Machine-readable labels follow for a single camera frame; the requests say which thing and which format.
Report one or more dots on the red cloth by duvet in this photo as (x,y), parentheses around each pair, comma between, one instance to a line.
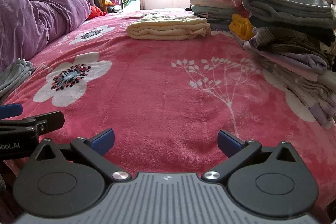
(95,12)

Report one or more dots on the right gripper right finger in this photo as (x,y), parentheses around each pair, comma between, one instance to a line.
(238,152)

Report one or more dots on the folded cream blanket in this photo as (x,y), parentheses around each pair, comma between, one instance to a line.
(168,27)

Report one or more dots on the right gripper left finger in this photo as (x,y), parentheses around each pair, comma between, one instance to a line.
(91,152)

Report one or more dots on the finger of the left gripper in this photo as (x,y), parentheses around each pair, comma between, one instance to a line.
(41,124)
(11,110)

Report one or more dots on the folded grey garment on stack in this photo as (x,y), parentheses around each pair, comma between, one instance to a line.
(312,13)

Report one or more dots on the purple duvet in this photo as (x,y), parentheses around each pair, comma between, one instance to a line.
(27,26)

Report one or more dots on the folded teal garment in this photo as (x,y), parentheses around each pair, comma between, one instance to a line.
(212,10)

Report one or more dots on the pink floral bed blanket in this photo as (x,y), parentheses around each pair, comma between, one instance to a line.
(166,101)

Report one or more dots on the dark plaid folded garment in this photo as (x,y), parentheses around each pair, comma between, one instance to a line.
(296,40)

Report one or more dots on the yellow folded garment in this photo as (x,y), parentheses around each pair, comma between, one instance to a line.
(241,27)

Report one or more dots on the white dotted folded sheet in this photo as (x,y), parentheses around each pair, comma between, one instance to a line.
(310,101)

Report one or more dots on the grey sweatshirt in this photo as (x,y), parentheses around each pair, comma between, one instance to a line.
(13,76)

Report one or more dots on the folded lilac garment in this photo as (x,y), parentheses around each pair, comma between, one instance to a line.
(307,65)

